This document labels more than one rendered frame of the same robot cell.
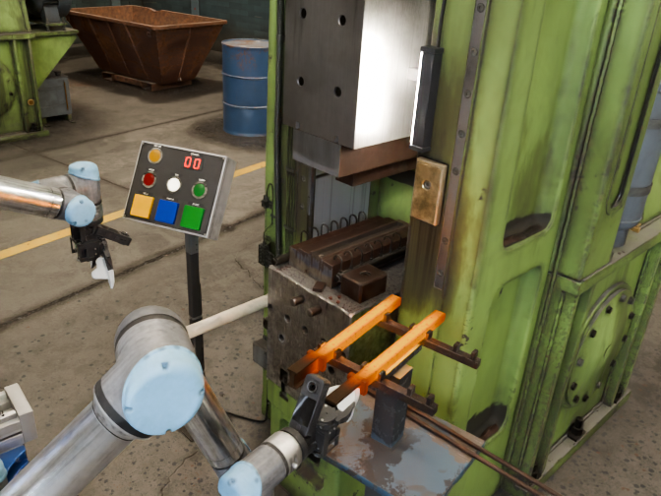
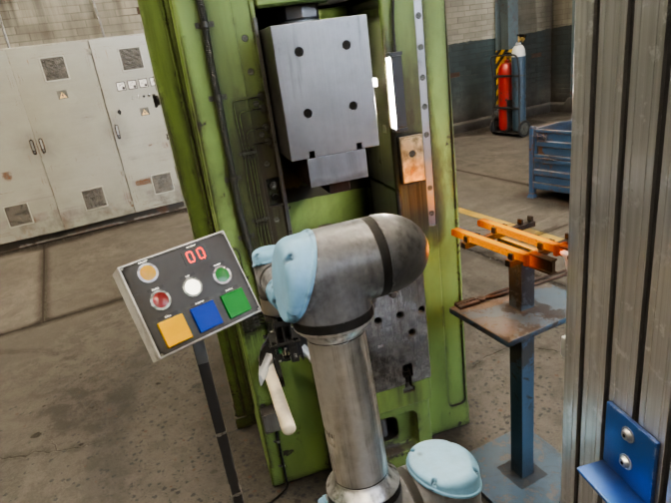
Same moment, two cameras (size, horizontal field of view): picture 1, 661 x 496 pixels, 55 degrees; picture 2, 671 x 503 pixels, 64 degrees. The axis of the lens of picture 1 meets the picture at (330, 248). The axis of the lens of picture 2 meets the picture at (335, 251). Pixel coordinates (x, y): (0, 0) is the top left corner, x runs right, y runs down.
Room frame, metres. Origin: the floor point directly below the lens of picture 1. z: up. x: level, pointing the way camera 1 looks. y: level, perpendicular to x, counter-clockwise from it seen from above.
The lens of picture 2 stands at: (0.89, 1.55, 1.69)
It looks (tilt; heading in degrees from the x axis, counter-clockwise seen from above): 21 degrees down; 301
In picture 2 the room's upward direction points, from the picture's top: 8 degrees counter-clockwise
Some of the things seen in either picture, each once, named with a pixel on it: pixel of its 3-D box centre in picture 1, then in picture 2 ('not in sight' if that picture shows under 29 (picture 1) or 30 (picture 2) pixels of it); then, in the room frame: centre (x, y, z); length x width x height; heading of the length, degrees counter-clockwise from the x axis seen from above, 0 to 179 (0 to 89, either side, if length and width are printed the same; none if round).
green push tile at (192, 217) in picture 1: (193, 217); (235, 302); (1.92, 0.47, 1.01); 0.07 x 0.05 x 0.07; 70
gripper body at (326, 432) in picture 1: (309, 433); not in sight; (0.95, 0.02, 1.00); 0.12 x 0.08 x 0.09; 144
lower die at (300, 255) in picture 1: (356, 245); not in sight; (1.88, -0.09, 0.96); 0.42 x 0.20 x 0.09; 135
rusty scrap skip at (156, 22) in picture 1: (145, 48); not in sight; (8.52, 2.61, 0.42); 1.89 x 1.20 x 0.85; 56
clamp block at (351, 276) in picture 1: (364, 282); not in sight; (1.65, -0.11, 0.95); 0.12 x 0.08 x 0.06; 135
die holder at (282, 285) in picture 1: (364, 319); (354, 306); (1.85, -0.13, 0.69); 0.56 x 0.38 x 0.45; 135
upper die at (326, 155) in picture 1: (365, 141); (321, 158); (1.88, -0.09, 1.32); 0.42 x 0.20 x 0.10; 135
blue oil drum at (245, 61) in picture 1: (250, 87); not in sight; (6.54, 0.93, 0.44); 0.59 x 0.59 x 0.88
